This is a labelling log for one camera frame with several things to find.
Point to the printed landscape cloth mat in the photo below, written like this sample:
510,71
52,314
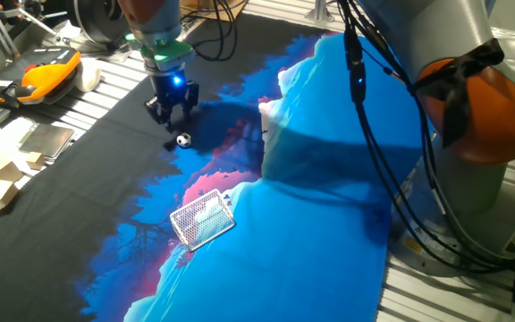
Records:
306,246

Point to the small black-white soccer ball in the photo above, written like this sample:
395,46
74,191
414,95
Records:
184,140

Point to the dark notebook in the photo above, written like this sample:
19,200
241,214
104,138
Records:
47,141

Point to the white paper sheet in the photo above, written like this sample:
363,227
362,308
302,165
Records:
7,136

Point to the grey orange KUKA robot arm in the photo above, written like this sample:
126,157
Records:
441,31

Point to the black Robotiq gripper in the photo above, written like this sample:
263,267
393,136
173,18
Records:
171,91

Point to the white rounded plastic object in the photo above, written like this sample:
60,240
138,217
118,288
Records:
88,76

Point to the small wooden block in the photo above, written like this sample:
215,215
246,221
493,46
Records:
35,161

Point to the cardboard box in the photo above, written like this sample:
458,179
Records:
208,9

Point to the orange black teach pendant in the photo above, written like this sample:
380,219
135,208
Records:
38,73

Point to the green gripper mount plate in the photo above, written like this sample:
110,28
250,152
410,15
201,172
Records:
168,50

